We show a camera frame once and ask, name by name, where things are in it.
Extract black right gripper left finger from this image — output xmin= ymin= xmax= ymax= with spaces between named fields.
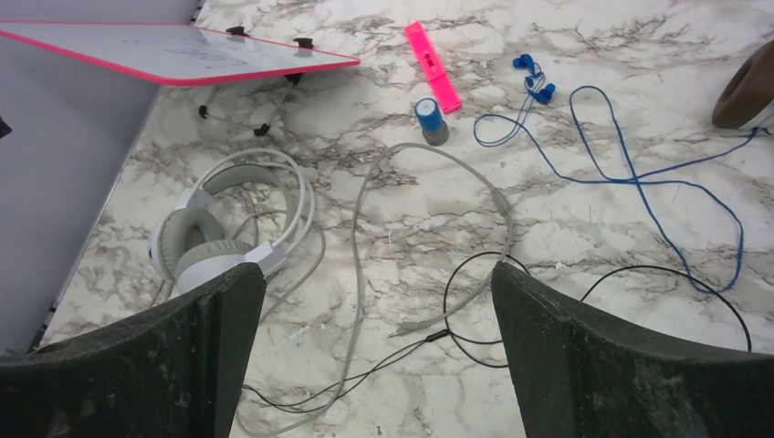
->
xmin=1 ymin=263 xmax=267 ymax=437

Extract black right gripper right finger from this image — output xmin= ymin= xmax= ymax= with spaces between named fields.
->
xmin=491 ymin=263 xmax=773 ymax=437

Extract white grey over-ear headphones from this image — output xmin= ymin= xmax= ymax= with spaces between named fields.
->
xmin=147 ymin=142 xmax=515 ymax=438

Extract brown over-ear headphones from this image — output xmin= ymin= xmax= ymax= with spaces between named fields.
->
xmin=711 ymin=41 xmax=773 ymax=130

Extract blue grey stamp cylinder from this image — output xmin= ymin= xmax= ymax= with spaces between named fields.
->
xmin=414 ymin=98 xmax=449 ymax=146

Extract pink highlighter marker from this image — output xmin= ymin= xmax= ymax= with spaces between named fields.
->
xmin=404 ymin=22 xmax=462 ymax=114

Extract black wired earbuds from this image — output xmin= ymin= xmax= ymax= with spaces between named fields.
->
xmin=241 ymin=250 xmax=753 ymax=416

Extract blue wired earbuds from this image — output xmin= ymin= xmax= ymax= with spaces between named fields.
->
xmin=472 ymin=53 xmax=760 ymax=297

